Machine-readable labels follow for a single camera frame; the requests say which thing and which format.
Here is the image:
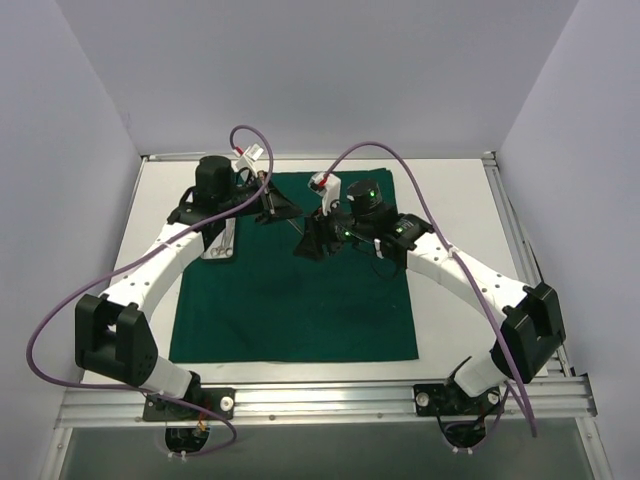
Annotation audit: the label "steel surgical forceps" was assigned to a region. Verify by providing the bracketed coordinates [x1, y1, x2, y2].
[209, 245, 226, 258]

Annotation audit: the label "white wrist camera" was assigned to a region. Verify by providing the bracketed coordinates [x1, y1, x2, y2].
[233, 144, 264, 174]
[308, 172, 341, 217]

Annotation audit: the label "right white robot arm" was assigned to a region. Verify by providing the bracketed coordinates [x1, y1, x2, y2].
[294, 172, 566, 413]

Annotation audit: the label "aluminium front rail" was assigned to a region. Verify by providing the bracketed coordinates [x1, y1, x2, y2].
[55, 376, 597, 428]

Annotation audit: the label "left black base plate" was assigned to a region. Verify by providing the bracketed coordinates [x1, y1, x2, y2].
[142, 387, 235, 422]

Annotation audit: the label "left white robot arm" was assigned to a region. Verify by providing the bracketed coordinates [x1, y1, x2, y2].
[75, 156, 303, 419]

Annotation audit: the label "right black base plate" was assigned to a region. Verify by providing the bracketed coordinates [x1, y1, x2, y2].
[412, 383, 502, 417]

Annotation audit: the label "metal instrument tray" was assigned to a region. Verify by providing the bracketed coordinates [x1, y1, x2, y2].
[201, 218, 236, 261]

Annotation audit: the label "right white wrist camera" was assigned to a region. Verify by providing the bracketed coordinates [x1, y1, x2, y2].
[308, 172, 341, 217]

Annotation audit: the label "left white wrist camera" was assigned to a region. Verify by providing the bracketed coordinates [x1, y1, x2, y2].
[233, 144, 264, 174]

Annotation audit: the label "aluminium rail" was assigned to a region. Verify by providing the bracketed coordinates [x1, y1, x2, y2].
[55, 376, 597, 428]
[482, 152, 576, 376]

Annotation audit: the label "steel surgical scissors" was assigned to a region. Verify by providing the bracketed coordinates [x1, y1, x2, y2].
[220, 219, 236, 257]

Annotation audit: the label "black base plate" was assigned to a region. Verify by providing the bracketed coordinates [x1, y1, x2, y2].
[142, 387, 235, 422]
[412, 383, 502, 417]

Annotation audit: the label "aluminium right side rail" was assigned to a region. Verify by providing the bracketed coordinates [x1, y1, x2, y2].
[482, 152, 576, 376]

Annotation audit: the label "dark green surgical cloth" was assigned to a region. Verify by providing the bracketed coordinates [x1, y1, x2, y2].
[167, 168, 420, 365]

